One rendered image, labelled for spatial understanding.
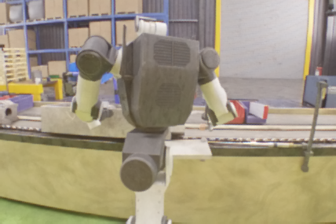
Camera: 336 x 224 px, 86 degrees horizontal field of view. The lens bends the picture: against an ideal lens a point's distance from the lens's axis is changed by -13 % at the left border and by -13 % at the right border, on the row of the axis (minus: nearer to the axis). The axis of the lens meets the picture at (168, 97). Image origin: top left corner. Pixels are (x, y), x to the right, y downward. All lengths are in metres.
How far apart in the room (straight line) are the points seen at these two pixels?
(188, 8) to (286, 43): 5.87
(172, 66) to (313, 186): 1.47
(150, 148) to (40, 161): 1.33
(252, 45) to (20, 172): 11.54
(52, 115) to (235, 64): 10.92
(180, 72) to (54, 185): 1.55
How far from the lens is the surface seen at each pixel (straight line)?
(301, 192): 1.81
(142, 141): 0.70
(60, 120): 1.62
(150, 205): 0.90
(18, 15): 14.20
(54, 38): 14.35
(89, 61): 0.68
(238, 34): 11.91
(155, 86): 0.62
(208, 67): 0.82
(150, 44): 0.62
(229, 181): 1.55
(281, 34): 12.70
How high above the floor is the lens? 1.38
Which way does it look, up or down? 13 degrees down
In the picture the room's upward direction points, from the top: straight up
